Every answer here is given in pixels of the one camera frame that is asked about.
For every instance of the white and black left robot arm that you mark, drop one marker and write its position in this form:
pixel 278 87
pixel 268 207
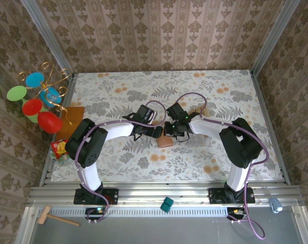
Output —
pixel 118 129

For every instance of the teal green box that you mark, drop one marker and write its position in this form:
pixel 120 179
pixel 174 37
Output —
pixel 167 204

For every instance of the brown wooden stand base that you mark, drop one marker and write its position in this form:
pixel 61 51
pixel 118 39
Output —
pixel 74 119

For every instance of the red yellow snack packet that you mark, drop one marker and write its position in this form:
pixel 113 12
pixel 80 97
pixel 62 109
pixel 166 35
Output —
pixel 59 150

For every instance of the small circuit board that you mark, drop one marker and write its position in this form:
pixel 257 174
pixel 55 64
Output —
pixel 236 211
pixel 96 211

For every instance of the red wine glass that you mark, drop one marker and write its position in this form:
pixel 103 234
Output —
pixel 50 123

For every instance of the blue wine glass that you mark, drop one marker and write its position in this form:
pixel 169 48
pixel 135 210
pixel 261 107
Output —
pixel 34 80

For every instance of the white and blue clip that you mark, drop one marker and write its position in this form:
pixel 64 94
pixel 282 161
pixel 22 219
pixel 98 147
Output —
pixel 276 206

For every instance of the small wooden mallet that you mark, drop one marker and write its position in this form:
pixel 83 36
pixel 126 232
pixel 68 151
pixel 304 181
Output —
pixel 43 216

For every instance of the green wine glass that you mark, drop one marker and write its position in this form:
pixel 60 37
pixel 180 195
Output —
pixel 16 93

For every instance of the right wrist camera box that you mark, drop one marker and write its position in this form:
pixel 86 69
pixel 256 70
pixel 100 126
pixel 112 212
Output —
pixel 175 110

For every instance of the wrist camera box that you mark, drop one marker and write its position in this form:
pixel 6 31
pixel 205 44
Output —
pixel 146 113
pixel 175 110

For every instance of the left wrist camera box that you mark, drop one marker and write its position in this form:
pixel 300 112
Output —
pixel 146 113

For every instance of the aluminium mounting rail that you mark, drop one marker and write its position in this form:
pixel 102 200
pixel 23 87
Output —
pixel 156 195

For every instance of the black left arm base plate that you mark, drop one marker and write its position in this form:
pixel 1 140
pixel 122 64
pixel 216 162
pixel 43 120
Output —
pixel 110 197

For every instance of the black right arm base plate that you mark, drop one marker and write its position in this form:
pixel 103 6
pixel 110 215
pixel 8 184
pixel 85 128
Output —
pixel 216 197

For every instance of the aluminium frame post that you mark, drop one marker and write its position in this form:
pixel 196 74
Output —
pixel 47 35
pixel 273 35

